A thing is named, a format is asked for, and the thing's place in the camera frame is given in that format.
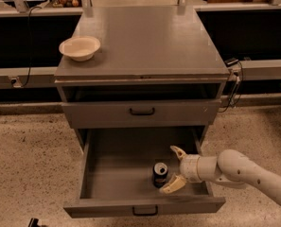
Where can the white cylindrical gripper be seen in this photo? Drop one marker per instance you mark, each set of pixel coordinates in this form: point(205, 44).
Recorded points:
point(189, 167)

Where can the blue pepsi can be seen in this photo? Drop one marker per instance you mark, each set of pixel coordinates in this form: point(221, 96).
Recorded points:
point(159, 174)

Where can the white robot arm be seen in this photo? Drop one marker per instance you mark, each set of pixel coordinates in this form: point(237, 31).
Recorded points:
point(230, 168)

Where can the closed grey top drawer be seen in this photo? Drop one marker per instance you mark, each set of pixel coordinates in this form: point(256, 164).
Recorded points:
point(115, 114)

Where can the open grey middle drawer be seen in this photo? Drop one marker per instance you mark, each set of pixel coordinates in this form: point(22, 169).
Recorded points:
point(116, 174)

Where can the grey drawer cabinet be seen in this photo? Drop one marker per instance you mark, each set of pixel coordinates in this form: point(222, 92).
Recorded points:
point(146, 53)

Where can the black power adapter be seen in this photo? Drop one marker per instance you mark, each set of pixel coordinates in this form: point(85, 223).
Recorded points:
point(231, 61)

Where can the white paper bowl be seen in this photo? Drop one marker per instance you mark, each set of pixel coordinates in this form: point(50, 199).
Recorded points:
point(80, 48)

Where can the black object on floor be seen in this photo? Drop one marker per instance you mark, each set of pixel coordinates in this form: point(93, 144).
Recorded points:
point(33, 223)

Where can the black middle drawer handle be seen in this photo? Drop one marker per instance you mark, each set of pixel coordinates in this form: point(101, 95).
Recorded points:
point(145, 211)

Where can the black drawer handle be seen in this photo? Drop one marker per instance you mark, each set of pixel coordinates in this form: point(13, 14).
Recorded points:
point(145, 211)
point(142, 113)

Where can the black top drawer handle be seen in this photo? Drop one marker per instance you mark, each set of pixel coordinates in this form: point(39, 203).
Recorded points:
point(142, 113)

